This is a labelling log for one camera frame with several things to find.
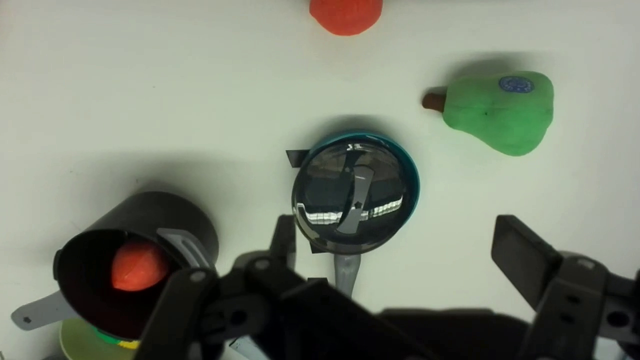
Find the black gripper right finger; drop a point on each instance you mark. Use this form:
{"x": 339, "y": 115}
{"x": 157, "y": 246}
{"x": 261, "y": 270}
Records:
{"x": 523, "y": 257}

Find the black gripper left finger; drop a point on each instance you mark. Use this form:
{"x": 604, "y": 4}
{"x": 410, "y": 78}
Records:
{"x": 282, "y": 245}

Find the blue toy pan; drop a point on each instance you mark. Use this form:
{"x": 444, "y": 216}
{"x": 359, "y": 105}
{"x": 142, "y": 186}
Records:
{"x": 408, "y": 174}

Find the red ball inside pot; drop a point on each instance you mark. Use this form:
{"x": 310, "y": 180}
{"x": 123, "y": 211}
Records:
{"x": 139, "y": 266}

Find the black toy pot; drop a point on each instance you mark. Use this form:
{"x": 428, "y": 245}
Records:
{"x": 83, "y": 265}

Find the green plush pear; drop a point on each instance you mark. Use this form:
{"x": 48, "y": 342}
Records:
{"x": 511, "y": 111}

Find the yellow-green plastic plate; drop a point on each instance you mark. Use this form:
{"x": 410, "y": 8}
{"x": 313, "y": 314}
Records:
{"x": 78, "y": 340}

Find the small red plush tomato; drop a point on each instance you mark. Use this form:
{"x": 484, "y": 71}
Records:
{"x": 346, "y": 17}

